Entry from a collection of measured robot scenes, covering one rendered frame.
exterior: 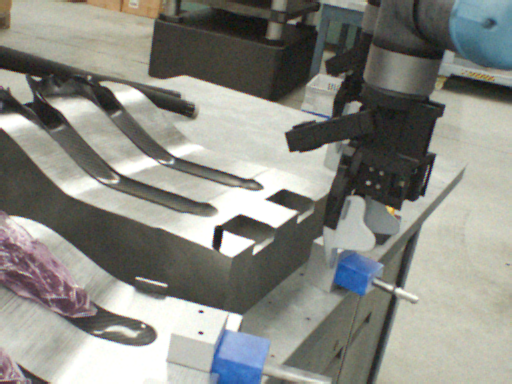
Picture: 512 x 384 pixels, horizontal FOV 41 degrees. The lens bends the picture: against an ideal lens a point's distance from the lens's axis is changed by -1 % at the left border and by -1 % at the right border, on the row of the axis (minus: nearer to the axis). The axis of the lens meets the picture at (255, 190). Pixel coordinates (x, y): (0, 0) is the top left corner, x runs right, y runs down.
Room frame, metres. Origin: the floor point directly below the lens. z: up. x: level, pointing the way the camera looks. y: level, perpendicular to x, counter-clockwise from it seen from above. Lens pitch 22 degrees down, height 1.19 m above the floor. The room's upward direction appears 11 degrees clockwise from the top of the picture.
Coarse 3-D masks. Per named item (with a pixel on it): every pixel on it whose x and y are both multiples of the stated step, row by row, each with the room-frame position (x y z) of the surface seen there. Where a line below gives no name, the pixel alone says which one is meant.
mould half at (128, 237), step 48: (48, 96) 0.84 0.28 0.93; (144, 96) 0.95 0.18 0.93; (0, 144) 0.71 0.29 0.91; (48, 144) 0.73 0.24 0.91; (96, 144) 0.78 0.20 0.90; (192, 144) 0.90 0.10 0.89; (0, 192) 0.71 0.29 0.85; (48, 192) 0.68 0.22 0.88; (96, 192) 0.69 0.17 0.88; (192, 192) 0.73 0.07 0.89; (240, 192) 0.75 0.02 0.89; (96, 240) 0.65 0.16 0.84; (144, 240) 0.63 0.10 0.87; (192, 240) 0.61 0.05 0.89; (240, 240) 0.63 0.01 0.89; (288, 240) 0.71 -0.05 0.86; (192, 288) 0.60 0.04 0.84; (240, 288) 0.62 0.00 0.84
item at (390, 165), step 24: (384, 96) 0.70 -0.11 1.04; (384, 120) 0.72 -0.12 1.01; (408, 120) 0.70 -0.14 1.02; (432, 120) 0.71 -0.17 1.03; (360, 144) 0.72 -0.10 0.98; (384, 144) 0.72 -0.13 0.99; (408, 144) 0.70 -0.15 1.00; (360, 168) 0.71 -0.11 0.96; (384, 168) 0.69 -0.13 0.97; (408, 168) 0.68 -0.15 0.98; (432, 168) 0.74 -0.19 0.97; (360, 192) 0.71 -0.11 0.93; (384, 192) 0.69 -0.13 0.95; (408, 192) 0.71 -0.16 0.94
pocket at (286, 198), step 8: (280, 192) 0.79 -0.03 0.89; (288, 192) 0.79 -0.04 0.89; (272, 200) 0.77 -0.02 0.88; (280, 200) 0.79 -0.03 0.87; (288, 200) 0.79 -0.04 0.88; (296, 200) 0.78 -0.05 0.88; (304, 200) 0.78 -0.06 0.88; (312, 200) 0.77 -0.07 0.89; (288, 208) 0.79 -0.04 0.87; (296, 208) 0.78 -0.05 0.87; (304, 208) 0.78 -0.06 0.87; (312, 208) 0.77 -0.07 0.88; (304, 216) 0.75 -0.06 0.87
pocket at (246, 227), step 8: (240, 216) 0.69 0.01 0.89; (248, 216) 0.69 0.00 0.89; (224, 224) 0.66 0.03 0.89; (232, 224) 0.68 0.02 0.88; (240, 224) 0.69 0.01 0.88; (248, 224) 0.69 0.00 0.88; (256, 224) 0.68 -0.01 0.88; (264, 224) 0.68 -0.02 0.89; (232, 232) 0.68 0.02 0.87; (240, 232) 0.69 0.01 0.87; (248, 232) 0.69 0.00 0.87; (256, 232) 0.68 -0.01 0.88; (264, 232) 0.68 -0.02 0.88; (272, 232) 0.67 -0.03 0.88; (248, 240) 0.69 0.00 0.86; (256, 240) 0.68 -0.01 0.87; (264, 240) 0.68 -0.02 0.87; (272, 240) 0.67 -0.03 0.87; (256, 248) 0.65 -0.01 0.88
